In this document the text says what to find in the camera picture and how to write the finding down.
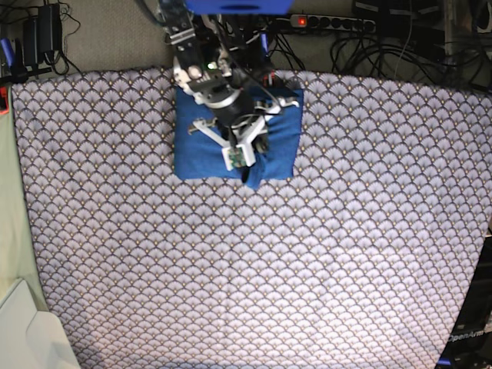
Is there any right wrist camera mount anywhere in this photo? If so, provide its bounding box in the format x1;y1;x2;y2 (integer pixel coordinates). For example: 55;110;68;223
188;96;300;171

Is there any blue-handled clamp centre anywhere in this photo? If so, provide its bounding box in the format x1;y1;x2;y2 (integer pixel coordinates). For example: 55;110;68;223
260;33;274;73

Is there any blue-handled clamp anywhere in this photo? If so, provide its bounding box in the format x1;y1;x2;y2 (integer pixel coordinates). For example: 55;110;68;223
260;33;274;73
1;38;28;84

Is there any blue-handled clamp left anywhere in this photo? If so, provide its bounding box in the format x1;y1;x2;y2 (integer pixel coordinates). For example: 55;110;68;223
1;38;28;84

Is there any black power adapter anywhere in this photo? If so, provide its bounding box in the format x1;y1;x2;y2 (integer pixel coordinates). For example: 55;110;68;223
22;3;62;67

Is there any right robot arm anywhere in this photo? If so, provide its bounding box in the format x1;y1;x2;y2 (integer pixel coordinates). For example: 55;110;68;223
158;1;255;128

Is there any blue long-sleeve T-shirt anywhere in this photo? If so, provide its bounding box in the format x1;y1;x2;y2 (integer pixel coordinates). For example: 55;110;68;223
174;88;304;189

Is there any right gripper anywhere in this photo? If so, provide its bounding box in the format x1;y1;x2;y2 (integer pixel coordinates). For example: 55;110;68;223
195;82;254;128

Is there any black OpenArm base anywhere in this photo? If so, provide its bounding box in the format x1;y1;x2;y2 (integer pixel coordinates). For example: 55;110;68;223
436;235;491;368

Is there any white plastic bin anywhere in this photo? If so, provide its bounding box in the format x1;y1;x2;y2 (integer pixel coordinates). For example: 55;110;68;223
1;278;80;368

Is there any blue box at top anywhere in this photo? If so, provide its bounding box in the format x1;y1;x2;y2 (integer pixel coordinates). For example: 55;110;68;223
185;0;293;15

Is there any fan-patterned tablecloth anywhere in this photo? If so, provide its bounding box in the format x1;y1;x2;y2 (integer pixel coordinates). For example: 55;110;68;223
12;68;491;368

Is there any black power strip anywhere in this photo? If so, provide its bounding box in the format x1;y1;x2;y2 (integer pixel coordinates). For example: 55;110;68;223
289;14;377;34

